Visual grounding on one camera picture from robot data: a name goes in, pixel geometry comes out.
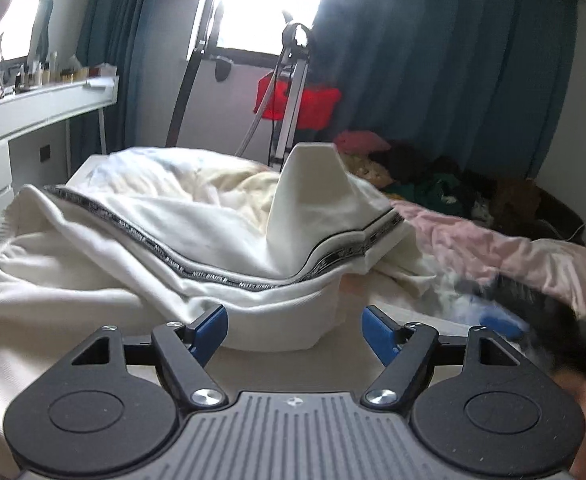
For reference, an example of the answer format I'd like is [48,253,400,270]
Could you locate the grey hanging cloth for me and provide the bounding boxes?
[35,0,54,61]

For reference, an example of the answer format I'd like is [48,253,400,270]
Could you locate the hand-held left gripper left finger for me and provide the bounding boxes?
[70,304,228,409]

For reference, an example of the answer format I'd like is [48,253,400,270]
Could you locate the dark blue curtain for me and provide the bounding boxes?
[75,0,214,158]
[313,0,581,186]

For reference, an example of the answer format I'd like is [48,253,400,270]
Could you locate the brown bag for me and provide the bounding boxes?
[493,177,544,226]

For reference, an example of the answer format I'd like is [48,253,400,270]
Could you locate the dark-framed window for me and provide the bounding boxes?
[193,0,336,68]

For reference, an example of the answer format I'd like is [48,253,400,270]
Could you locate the pastel patchwork bed blanket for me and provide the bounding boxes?
[68,146,586,396]

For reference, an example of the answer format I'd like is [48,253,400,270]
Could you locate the wavy tabletop mirror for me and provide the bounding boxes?
[0,0,44,86]

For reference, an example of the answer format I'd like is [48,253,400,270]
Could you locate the garment steamer on stand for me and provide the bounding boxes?
[235,10,316,168]

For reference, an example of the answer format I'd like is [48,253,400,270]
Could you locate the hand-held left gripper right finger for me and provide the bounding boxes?
[362,304,521,409]

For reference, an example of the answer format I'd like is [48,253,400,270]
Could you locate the row of cosmetic bottles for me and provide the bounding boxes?
[0,50,91,106]

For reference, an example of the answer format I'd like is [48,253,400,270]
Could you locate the pink cloth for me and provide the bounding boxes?
[334,130,391,153]

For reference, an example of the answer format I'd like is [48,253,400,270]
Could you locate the white pants with striped trim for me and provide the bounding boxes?
[0,142,438,466]

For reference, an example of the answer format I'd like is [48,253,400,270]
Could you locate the black ironing mitt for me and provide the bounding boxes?
[212,56,234,83]

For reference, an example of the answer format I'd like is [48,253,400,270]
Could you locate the black cushion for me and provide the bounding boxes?
[535,185,586,247]

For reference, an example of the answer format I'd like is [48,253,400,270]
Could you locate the red garment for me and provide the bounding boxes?
[257,72,342,131]

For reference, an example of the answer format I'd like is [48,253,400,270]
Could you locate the white bed frame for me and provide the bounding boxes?
[69,154,116,188]

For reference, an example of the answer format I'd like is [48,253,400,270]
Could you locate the folded upright board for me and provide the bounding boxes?
[165,0,224,150]

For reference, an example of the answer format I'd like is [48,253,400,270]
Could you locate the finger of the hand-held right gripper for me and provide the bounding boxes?
[478,308,532,343]

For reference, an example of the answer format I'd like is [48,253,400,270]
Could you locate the pile of dark clothes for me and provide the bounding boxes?
[345,142,498,223]

